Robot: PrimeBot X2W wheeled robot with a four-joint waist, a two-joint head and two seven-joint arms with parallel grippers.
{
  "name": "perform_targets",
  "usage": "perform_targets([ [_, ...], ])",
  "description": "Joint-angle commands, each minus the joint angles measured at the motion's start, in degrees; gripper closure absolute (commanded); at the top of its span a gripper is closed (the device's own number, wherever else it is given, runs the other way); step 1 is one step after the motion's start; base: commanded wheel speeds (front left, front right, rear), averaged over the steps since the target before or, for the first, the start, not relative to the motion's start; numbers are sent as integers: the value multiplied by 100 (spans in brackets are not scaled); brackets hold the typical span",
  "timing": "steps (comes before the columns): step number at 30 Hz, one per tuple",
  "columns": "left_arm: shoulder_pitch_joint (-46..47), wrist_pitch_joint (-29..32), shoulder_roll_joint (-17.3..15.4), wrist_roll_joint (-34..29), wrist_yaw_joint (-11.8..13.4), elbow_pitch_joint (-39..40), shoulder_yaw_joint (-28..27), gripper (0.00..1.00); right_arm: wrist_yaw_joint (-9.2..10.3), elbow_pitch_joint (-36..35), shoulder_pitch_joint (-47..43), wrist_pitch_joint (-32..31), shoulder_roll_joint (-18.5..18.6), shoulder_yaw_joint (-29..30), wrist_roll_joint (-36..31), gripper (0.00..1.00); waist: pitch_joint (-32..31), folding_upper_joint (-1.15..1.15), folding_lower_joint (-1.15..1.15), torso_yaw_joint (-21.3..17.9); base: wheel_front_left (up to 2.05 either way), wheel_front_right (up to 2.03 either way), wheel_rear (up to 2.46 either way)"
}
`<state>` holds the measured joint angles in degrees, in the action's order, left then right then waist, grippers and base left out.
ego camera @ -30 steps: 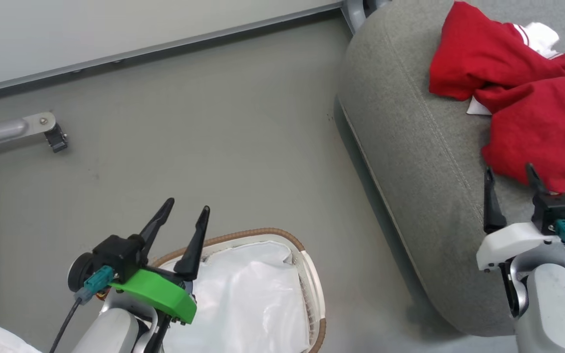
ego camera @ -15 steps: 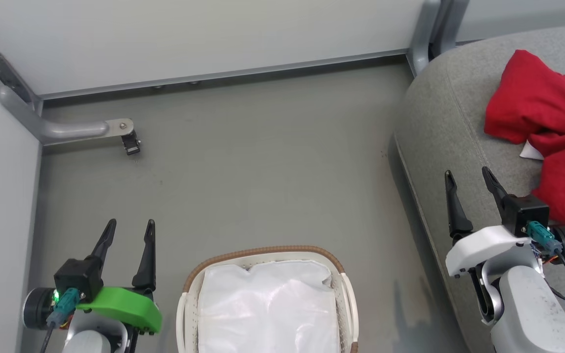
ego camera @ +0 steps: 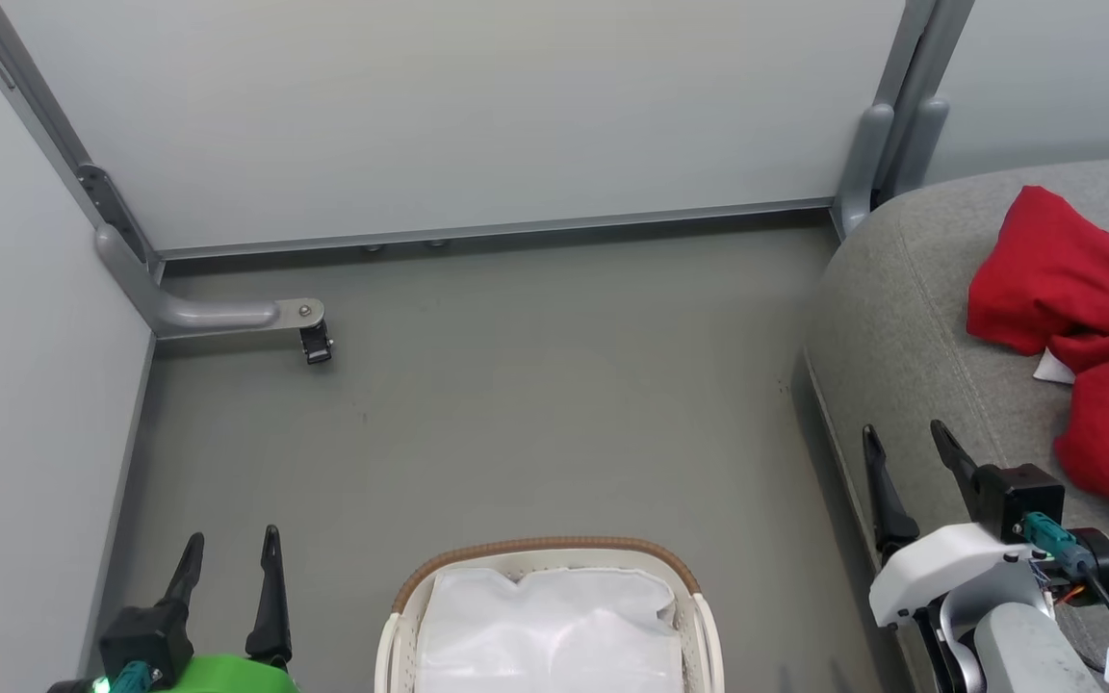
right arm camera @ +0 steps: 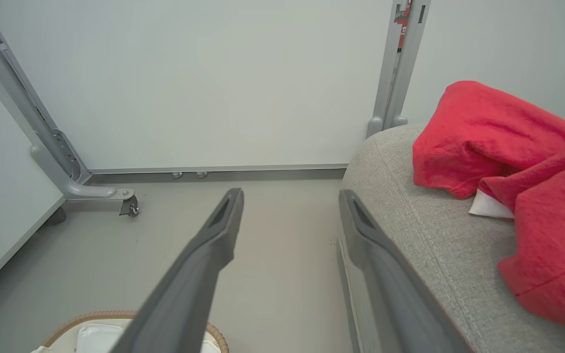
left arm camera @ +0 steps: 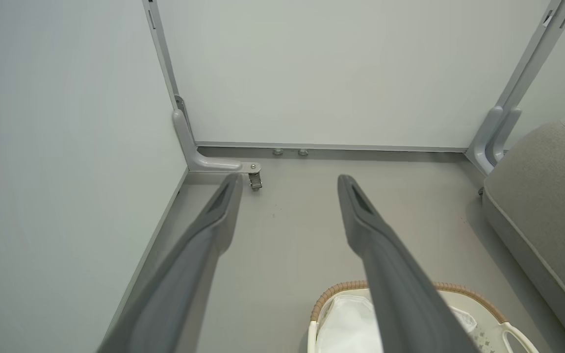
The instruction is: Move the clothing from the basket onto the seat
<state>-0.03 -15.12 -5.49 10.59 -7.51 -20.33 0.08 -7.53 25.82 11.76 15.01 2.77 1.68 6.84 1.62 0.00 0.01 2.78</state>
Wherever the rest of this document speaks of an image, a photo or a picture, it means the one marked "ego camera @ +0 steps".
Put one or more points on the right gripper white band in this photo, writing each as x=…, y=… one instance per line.
x=940, y=563

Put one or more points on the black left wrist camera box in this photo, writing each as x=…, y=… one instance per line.
x=145, y=630

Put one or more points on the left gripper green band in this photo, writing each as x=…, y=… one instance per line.
x=227, y=676

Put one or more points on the grey fabric sofa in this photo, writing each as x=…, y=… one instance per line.
x=920, y=318

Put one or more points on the black caster wheel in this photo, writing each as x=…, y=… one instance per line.
x=316, y=345

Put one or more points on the grey metal partition rail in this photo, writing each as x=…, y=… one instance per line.
x=497, y=228

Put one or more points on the white basket liner cloth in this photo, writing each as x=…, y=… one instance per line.
x=545, y=635

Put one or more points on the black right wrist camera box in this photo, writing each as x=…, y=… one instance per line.
x=1031, y=500

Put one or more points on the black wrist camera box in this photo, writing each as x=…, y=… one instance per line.
x=1031, y=500
x=145, y=630

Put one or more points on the grey partition foot short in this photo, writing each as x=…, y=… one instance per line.
x=925, y=135
x=867, y=154

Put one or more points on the red garment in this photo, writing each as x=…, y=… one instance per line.
x=1065, y=279

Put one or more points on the grey double partition post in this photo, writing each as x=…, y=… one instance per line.
x=925, y=38

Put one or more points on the grey partition post with bracket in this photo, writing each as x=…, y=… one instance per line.
x=110, y=202

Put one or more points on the grey partition foot long curved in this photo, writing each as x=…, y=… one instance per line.
x=218, y=315

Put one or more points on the white laundry basket brown rim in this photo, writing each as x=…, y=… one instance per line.
x=554, y=553

